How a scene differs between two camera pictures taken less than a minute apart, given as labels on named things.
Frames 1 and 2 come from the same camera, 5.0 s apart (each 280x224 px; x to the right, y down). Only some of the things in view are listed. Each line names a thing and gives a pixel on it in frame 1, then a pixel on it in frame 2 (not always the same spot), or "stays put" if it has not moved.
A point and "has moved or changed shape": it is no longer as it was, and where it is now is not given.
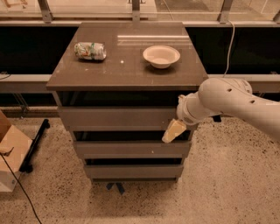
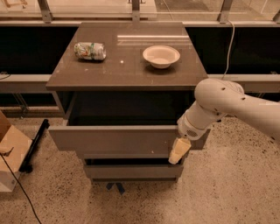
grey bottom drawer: [134, 171] stays put
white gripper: [183, 112] to [189, 129]
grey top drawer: [116, 118] has moved or changed shape
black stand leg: [26, 165] stays put
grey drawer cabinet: [117, 86] stays put
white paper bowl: [161, 56] stays put
